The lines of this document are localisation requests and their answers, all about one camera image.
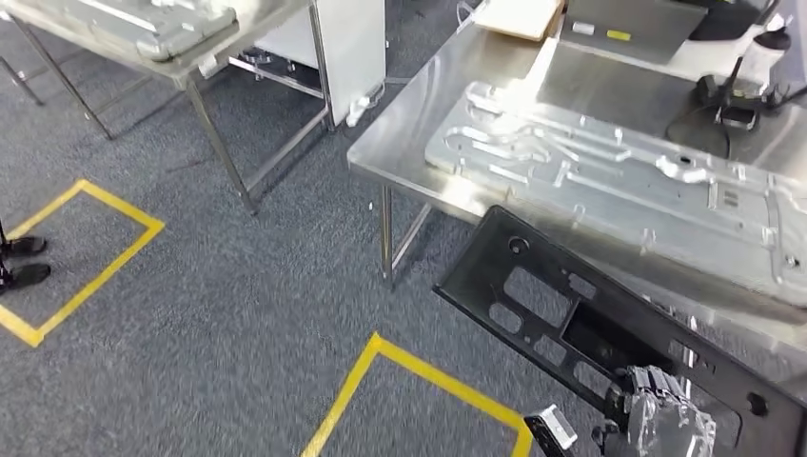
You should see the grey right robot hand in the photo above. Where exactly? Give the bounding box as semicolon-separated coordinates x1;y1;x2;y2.
591;366;718;457

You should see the black plastic plate frame part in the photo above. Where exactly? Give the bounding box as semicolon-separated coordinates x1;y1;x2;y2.
433;205;807;457

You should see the stainless steel workbench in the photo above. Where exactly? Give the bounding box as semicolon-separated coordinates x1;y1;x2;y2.
346;0;807;405

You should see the stamped sheet metal panel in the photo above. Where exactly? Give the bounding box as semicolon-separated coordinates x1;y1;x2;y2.
34;0;240;63
423;80;807;310

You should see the black remote controller with antenna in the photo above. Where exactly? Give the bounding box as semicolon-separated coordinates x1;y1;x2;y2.
693;55;789;131

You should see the white bottle with black cap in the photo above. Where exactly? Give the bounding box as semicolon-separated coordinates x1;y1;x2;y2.
738;15;794;89

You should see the grey flat case with labels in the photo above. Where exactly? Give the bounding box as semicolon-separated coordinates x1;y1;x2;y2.
560;0;709;66

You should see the black bag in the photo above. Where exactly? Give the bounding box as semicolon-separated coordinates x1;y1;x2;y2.
687;0;767;42

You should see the white cabinet panel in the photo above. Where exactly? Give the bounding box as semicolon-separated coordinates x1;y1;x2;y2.
255;0;387;128

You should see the stainless steel table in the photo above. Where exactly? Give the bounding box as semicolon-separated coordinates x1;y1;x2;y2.
0;0;335;217

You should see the person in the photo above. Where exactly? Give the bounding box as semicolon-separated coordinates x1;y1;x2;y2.
0;220;53;296

